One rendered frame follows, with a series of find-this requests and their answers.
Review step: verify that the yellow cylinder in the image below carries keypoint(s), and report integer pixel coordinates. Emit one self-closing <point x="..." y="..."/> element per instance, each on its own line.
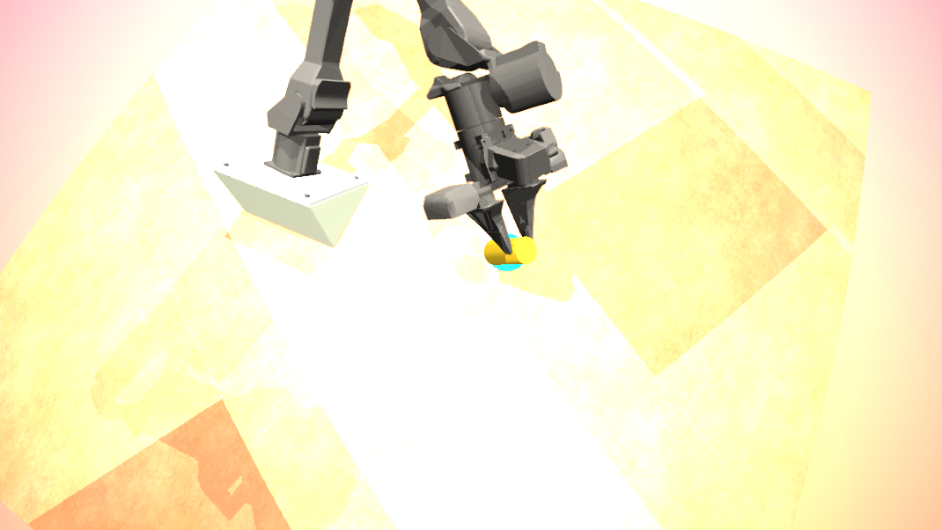
<point x="523" y="252"/>

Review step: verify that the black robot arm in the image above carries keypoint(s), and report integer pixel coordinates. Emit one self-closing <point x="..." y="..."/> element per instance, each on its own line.
<point x="454" y="39"/>

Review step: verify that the cyan circle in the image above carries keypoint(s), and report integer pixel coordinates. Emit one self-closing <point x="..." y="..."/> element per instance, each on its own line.
<point x="509" y="267"/>

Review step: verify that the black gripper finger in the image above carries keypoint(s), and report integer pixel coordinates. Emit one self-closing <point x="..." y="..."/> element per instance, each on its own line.
<point x="521" y="204"/>
<point x="491" y="220"/>

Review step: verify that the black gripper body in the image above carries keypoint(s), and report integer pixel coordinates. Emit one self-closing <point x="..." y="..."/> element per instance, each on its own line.
<point x="454" y="201"/>

